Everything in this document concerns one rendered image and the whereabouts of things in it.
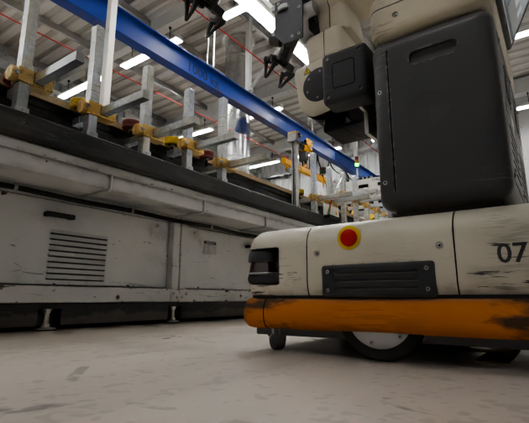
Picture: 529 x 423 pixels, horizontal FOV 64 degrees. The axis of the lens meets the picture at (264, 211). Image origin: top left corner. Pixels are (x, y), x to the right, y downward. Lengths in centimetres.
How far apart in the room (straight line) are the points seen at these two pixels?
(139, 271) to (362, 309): 138
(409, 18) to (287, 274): 62
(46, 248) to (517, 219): 156
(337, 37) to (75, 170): 100
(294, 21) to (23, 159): 97
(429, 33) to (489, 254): 48
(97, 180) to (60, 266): 38
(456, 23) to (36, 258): 155
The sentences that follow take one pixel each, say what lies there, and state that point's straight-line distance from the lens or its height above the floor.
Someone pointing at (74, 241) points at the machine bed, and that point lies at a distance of 188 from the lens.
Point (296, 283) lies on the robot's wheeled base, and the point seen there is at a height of 15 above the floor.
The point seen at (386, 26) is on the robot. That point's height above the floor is 72.
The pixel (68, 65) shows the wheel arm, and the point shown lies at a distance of 149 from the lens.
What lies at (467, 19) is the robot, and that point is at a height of 67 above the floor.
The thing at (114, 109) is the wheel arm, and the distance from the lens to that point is 168.
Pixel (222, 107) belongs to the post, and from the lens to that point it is 230.
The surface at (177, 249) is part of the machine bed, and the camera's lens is 218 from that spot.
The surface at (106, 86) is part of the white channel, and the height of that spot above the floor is 150.
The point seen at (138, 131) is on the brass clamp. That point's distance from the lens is 184.
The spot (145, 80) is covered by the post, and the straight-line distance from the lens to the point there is 196.
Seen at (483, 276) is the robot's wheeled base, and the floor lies 15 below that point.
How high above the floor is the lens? 12
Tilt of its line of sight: 12 degrees up
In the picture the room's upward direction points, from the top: straight up
